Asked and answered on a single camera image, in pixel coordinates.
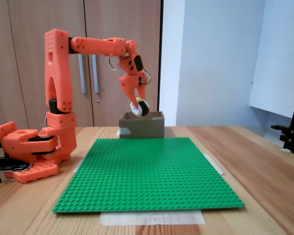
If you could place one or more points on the yellow black white fabric ball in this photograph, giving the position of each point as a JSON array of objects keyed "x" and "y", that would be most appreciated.
[{"x": 143, "y": 107}]

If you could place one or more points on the open cardboard box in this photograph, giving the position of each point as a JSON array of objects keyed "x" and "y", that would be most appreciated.
[{"x": 147, "y": 127}]

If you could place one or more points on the translucent masking tape strip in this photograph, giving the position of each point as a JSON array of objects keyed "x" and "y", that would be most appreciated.
[
  {"x": 152, "y": 219},
  {"x": 79, "y": 164},
  {"x": 118, "y": 132},
  {"x": 214, "y": 164}
]

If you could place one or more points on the brown wooden cabinet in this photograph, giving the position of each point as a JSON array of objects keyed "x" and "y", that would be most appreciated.
[{"x": 127, "y": 24}]

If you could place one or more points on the green studded baseplate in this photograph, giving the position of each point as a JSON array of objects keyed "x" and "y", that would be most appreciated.
[{"x": 137, "y": 176}]

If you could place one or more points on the black table clamp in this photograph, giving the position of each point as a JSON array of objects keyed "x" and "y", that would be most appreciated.
[{"x": 9, "y": 166}]

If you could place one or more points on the white wall panel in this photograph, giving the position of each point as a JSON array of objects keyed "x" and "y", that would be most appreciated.
[{"x": 279, "y": 61}]

